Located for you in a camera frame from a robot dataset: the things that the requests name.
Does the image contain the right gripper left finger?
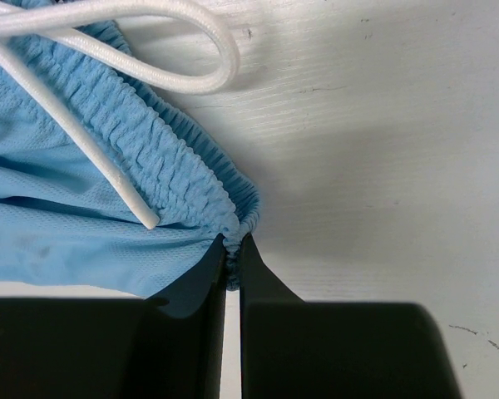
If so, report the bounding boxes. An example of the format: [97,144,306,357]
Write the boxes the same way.
[0,239,226,398]

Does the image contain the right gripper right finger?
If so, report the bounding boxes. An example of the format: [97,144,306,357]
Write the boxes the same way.
[239,236,461,398]

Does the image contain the light blue shorts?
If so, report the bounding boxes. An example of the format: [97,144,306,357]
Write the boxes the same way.
[0,0,261,321]

